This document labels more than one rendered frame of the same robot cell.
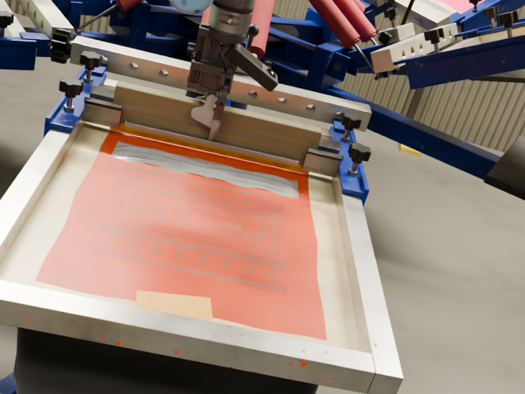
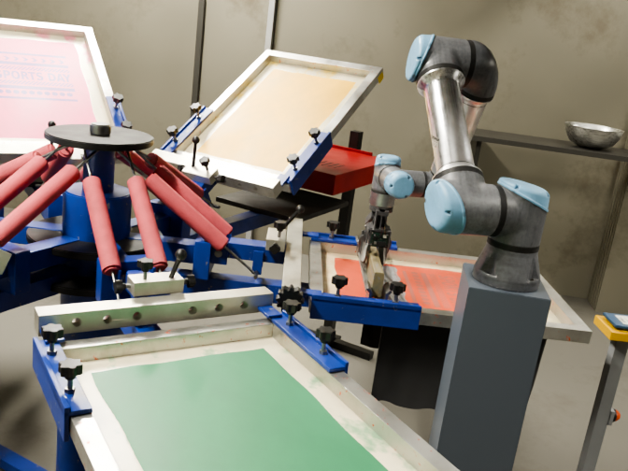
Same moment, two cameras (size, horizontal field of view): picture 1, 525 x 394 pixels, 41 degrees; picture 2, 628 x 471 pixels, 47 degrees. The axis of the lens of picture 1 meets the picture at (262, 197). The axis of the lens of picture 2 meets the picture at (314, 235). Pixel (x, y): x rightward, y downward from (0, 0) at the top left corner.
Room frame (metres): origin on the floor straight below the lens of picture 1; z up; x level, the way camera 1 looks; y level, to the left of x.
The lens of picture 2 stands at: (1.29, 2.27, 1.72)
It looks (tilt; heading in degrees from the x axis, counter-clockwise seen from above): 17 degrees down; 274
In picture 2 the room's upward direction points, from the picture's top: 7 degrees clockwise
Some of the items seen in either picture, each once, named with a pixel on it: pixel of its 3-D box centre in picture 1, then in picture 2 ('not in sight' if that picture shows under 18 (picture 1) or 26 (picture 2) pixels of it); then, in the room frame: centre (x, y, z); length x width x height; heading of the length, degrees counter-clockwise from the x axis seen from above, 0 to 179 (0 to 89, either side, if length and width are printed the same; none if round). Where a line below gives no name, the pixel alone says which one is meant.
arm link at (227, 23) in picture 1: (229, 19); (383, 199); (1.26, 0.14, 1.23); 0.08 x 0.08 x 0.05
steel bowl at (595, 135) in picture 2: not in sight; (592, 136); (-0.01, -2.47, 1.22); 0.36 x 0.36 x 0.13
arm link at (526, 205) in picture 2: not in sight; (517, 210); (0.97, 0.66, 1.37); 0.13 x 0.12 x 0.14; 17
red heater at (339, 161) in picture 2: not in sight; (321, 166); (1.56, -1.08, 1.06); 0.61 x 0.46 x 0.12; 67
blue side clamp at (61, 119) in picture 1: (76, 106); (364, 308); (1.27, 0.40, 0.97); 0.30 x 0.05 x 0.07; 7
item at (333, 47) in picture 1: (233, 25); (95, 240); (2.11, 0.23, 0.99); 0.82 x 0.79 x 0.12; 7
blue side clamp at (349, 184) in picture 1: (344, 167); (352, 248); (1.34, -0.15, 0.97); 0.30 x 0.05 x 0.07; 7
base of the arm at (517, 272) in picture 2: not in sight; (509, 259); (0.97, 0.66, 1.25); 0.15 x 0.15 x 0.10
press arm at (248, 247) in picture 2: not in sight; (256, 250); (1.62, 0.17, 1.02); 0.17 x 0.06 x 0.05; 7
